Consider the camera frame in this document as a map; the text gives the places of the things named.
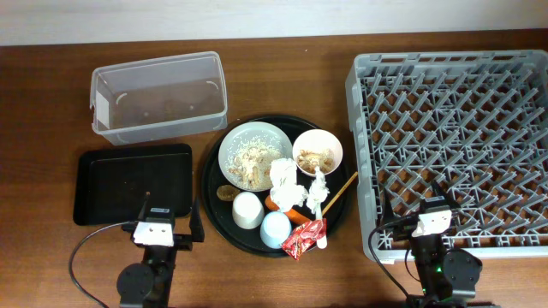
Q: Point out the grey dishwasher rack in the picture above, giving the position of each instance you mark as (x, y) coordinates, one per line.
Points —
(473, 121)

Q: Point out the brown walnut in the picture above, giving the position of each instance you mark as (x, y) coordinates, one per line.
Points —
(227, 193)

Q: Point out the light blue cup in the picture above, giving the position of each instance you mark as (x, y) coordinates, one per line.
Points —
(275, 229)

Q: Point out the white plastic fork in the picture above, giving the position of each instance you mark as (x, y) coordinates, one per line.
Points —
(321, 243)

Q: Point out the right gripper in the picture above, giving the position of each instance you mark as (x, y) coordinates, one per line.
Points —
(403, 229)

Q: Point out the clear plastic bin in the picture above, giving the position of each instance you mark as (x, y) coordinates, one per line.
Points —
(159, 98)

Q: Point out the pink bowl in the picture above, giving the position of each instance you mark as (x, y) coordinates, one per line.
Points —
(318, 140)

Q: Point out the orange carrot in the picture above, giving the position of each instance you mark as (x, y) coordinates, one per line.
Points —
(293, 215)

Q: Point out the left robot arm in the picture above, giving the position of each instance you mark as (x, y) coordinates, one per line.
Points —
(148, 282)

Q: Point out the black rectangular tray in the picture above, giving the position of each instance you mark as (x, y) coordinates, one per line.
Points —
(112, 185)

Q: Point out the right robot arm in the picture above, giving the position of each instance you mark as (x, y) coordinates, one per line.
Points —
(447, 275)

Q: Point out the red snack wrapper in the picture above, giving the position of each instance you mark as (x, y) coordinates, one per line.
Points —
(304, 237)

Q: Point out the food scraps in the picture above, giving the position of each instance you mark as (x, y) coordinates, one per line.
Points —
(310, 160)

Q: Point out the wooden chopstick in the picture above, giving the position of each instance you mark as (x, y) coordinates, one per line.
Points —
(340, 192)

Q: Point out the small white tissue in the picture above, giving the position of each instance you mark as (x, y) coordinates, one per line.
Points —
(317, 192)

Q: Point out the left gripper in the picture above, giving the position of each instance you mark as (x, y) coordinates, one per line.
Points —
(183, 243)

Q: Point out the grey plate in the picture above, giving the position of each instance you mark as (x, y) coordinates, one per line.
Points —
(275, 136)

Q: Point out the large white tissue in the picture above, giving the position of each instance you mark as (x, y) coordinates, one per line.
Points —
(285, 192)

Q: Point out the rice and peanut shells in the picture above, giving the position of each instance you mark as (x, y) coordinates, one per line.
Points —
(249, 163)

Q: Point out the round black serving tray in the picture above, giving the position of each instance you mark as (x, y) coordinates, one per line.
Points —
(220, 212)

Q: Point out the white cup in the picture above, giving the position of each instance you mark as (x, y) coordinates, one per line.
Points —
(247, 210)

